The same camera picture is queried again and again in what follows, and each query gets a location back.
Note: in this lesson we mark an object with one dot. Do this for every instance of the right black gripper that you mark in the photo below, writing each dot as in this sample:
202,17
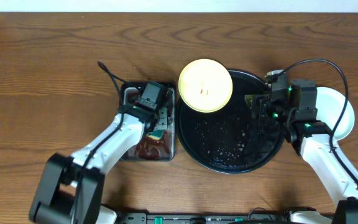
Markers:
258,109

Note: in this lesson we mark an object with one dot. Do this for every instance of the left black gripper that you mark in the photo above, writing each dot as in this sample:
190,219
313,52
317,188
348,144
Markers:
162,121

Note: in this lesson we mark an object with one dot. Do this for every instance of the green yellow sponge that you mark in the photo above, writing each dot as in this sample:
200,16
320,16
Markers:
156,135

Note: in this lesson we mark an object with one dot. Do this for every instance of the yellow plate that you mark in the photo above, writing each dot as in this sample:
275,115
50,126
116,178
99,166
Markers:
205,85

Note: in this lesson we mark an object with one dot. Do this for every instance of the pale green plate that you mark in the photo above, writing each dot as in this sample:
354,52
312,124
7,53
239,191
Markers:
273,73
329,103

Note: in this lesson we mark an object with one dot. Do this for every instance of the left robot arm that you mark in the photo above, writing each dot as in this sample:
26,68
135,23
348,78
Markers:
71,187

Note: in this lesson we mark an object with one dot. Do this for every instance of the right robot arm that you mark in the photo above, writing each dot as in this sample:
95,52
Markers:
313,120

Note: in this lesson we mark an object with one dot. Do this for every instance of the rectangular metal soapy tray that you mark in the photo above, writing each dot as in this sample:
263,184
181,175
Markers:
149,149

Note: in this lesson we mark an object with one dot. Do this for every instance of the round black tray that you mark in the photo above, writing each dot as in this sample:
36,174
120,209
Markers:
229,140

